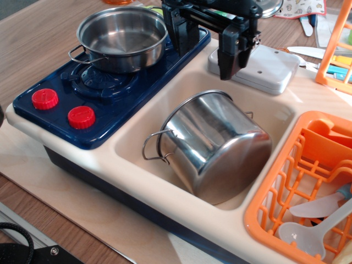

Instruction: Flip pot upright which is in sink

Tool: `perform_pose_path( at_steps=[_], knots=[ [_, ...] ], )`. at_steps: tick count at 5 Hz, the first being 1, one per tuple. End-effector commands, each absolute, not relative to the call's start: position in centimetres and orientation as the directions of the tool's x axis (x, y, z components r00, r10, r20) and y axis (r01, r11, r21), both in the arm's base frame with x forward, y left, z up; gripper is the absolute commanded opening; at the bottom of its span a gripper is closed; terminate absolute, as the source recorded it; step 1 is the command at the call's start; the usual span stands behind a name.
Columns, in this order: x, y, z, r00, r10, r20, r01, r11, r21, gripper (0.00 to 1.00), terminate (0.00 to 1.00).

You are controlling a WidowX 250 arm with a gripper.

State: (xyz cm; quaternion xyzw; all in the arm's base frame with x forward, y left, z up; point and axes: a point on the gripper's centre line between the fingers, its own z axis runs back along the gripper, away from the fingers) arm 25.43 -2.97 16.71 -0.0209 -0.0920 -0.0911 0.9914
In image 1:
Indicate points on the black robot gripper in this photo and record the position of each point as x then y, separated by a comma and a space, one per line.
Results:
234, 21

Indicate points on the steel pot lid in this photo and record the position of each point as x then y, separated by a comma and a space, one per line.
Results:
269, 7

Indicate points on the steel pot lying in sink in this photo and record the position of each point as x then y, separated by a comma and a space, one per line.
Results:
214, 148

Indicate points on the grey faucet base block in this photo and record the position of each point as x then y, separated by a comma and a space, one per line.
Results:
268, 70

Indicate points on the shallow steel pan on stove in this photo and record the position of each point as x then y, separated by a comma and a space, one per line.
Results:
122, 40

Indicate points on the patterned cloth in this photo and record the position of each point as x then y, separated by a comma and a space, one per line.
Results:
292, 9

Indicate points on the white blue utensil on table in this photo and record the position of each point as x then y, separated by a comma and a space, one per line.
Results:
308, 24

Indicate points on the white plastic knife on table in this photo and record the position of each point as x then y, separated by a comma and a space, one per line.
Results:
308, 51

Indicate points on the orange rack at top right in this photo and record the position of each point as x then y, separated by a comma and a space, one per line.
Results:
332, 47

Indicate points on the red stove knob right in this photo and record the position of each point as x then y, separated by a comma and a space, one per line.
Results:
81, 117

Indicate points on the red stove knob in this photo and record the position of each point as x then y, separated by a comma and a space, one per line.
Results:
44, 99
81, 117

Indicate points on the dark blue toy stove top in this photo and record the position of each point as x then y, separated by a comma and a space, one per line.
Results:
114, 98

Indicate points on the orange dish drying rack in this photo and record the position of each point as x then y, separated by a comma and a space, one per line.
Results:
314, 161

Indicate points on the red stove knob left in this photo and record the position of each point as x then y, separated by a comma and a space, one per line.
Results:
44, 99

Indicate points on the white plastic spoon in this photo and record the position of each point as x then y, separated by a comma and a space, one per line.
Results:
310, 239

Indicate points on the white plastic knife blue handle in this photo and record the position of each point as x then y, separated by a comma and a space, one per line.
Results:
324, 206

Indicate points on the black bracket with screw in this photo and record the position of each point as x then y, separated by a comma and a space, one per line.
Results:
54, 254

